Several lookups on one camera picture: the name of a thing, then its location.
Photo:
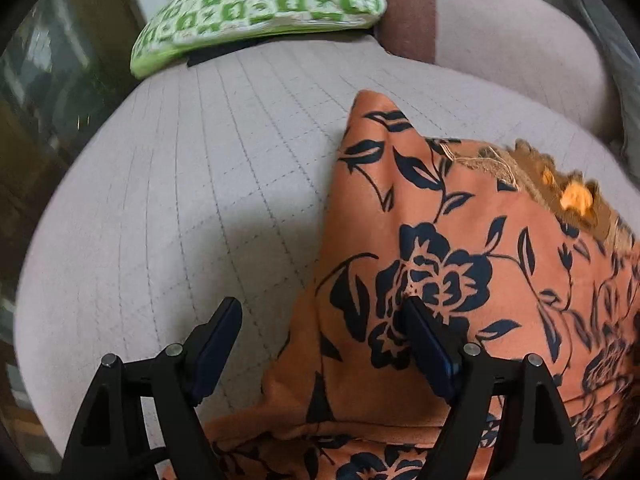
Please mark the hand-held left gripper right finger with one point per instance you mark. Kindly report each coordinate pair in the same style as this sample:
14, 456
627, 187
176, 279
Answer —
430, 355

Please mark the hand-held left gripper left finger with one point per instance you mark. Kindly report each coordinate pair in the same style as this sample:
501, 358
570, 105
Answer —
217, 350

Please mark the wooden glass-door cabinet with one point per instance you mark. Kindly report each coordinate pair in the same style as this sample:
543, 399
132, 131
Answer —
30, 160

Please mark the green checkered pillow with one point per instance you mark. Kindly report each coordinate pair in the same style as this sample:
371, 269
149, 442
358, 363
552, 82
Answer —
250, 0

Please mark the orange floral garment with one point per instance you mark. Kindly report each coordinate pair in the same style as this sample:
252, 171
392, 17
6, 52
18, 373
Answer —
475, 210

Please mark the pink quilted sofa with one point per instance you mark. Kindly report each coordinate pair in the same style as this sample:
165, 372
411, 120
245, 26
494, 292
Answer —
200, 185

